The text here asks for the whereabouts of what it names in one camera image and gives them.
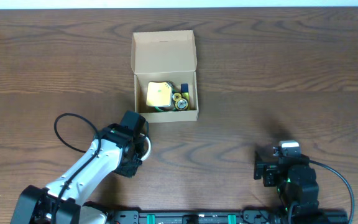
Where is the white clear tape roll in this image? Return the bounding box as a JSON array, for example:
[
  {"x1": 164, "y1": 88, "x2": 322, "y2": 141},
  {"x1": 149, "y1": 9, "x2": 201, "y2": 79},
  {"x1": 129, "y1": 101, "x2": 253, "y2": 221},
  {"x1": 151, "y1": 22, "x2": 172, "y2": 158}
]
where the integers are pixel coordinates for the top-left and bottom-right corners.
[{"x1": 140, "y1": 133, "x2": 152, "y2": 161}]

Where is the green tape roll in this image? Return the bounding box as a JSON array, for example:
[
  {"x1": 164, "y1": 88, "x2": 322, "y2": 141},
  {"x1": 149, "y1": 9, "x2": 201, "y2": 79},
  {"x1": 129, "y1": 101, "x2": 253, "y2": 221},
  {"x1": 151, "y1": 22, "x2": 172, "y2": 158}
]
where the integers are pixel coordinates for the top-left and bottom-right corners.
[{"x1": 154, "y1": 90, "x2": 176, "y2": 112}]

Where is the yellow sticky note pad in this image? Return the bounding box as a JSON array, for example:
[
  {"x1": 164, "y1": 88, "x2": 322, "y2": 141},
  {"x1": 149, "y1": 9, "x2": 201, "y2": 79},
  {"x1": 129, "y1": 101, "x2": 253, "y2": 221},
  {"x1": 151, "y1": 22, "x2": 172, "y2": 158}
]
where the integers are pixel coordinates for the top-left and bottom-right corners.
[{"x1": 146, "y1": 82, "x2": 173, "y2": 107}]

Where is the yellow correction tape dispenser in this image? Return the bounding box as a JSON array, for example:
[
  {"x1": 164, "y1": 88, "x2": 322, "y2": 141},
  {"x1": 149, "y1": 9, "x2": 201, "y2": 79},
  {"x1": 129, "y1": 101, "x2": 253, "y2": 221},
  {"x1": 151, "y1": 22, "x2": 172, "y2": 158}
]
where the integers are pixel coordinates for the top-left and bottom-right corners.
[{"x1": 172, "y1": 92, "x2": 189, "y2": 111}]

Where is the yellow highlighter marker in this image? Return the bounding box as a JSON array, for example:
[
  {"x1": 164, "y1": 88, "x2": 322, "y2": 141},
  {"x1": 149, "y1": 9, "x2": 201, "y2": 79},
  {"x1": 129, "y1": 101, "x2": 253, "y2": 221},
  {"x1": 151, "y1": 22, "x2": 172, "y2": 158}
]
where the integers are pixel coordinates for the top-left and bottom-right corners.
[{"x1": 181, "y1": 83, "x2": 190, "y2": 110}]

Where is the brown cardboard box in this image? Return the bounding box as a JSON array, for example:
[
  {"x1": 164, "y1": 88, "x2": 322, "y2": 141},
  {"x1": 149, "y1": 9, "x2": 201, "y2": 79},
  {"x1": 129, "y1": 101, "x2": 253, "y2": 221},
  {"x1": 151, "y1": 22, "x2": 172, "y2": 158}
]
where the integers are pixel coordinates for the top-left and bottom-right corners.
[{"x1": 131, "y1": 30, "x2": 199, "y2": 123}]

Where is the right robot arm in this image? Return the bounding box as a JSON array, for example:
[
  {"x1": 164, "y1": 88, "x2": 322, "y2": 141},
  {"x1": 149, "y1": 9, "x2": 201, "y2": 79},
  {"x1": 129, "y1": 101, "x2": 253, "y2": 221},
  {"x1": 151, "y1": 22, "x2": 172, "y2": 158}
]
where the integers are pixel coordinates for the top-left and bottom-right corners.
[{"x1": 254, "y1": 149, "x2": 322, "y2": 223}]

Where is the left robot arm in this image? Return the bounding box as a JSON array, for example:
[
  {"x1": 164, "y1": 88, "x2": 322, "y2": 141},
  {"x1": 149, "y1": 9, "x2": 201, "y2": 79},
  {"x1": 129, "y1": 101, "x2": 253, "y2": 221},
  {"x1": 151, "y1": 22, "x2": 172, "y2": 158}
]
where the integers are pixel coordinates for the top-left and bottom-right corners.
[{"x1": 11, "y1": 124, "x2": 152, "y2": 223}]

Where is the right black cable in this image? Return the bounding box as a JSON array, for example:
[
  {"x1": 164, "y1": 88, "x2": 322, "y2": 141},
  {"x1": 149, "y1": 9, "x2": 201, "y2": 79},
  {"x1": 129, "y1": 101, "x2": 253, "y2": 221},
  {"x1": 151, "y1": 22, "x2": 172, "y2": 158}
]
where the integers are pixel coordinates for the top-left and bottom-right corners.
[{"x1": 308, "y1": 159, "x2": 356, "y2": 224}]

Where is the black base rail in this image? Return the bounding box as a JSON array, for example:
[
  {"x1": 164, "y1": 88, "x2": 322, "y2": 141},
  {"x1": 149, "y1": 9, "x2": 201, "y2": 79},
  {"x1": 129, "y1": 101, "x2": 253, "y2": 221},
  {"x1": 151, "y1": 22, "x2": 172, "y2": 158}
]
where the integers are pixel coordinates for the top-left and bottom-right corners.
[{"x1": 106, "y1": 210, "x2": 349, "y2": 224}]

